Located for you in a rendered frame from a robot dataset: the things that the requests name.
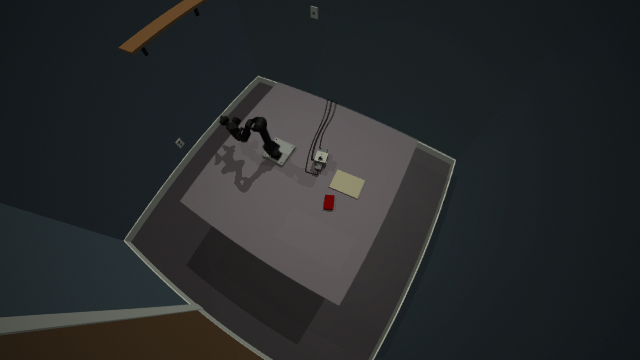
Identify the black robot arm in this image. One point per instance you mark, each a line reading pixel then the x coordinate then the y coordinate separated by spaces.
pixel 270 147

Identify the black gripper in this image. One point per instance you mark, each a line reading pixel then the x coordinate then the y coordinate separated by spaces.
pixel 224 121

